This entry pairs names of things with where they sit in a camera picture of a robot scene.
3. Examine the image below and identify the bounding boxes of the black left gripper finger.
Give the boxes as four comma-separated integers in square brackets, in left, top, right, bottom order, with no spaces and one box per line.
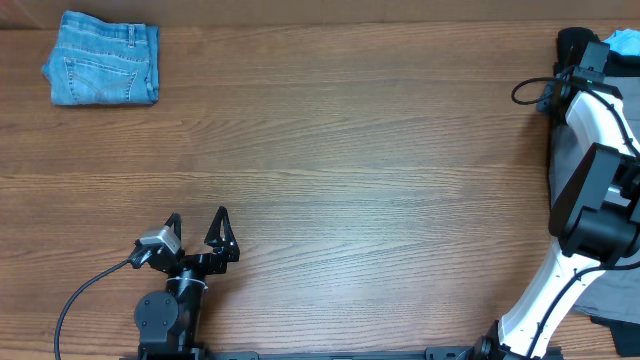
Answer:
[164,212,182,240]
[204,206,235,248]

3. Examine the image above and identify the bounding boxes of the grey shorts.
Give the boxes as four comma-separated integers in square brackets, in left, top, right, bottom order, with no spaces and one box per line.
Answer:
[549,77,639,323]

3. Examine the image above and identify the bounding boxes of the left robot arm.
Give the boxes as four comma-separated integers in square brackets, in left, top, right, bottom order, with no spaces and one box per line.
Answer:
[128,206,240,359]

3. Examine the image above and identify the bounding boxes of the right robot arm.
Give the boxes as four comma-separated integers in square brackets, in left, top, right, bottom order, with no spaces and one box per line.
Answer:
[466,41,639,359]

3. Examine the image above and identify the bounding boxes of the black garment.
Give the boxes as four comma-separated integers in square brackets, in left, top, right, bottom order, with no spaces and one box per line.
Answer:
[553,27,639,77]

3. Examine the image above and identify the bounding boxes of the light blue garment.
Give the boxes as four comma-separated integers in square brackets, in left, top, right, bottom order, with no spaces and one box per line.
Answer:
[605,29,640,56]

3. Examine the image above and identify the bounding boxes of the folded blue denim jeans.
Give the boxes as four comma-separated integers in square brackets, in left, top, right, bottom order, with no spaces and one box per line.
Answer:
[42,11,159,106]

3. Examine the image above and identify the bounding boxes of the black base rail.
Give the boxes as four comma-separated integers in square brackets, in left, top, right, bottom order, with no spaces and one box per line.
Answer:
[119,344,566,360]

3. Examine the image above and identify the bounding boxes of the cardboard back wall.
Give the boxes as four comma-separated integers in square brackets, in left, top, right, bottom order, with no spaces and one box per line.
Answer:
[1,0,639,29]

